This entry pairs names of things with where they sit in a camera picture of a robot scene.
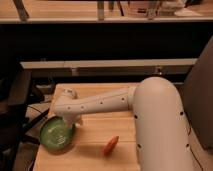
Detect green ceramic bowl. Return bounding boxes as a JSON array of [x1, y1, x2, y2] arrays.
[[39, 116, 76, 151]]

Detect black chair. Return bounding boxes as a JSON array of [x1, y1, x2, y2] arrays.
[[0, 63, 49, 171]]

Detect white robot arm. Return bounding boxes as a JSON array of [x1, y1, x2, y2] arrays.
[[53, 77, 194, 171]]

